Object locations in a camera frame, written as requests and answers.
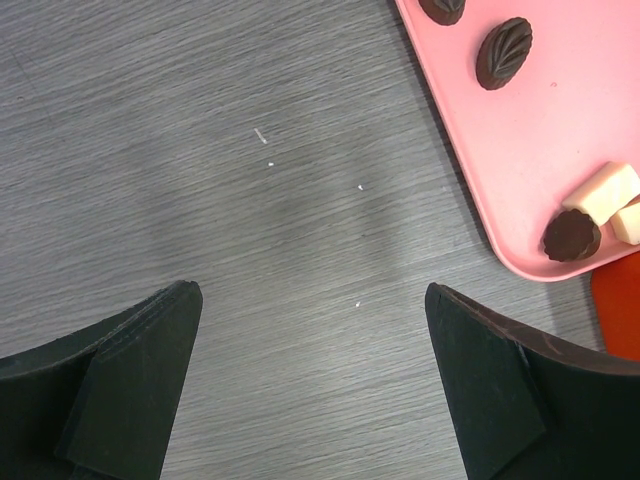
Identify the dark round fluted chocolate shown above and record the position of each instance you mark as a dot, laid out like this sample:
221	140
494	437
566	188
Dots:
571	236

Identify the dark leaf chocolate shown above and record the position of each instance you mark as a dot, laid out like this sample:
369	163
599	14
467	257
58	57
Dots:
443	12
503	52

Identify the dark leaf chocolate top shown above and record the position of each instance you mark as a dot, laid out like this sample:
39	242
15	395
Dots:
443	12

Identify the orange chocolate box tray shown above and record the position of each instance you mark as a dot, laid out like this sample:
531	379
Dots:
615	292

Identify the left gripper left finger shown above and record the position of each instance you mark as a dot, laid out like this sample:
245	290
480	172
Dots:
100	403

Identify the pink tray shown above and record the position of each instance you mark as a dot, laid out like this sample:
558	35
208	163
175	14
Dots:
571	108

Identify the white rectangular chocolate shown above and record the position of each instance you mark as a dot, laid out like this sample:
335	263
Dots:
606	192

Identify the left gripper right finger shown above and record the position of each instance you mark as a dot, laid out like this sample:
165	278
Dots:
526	404

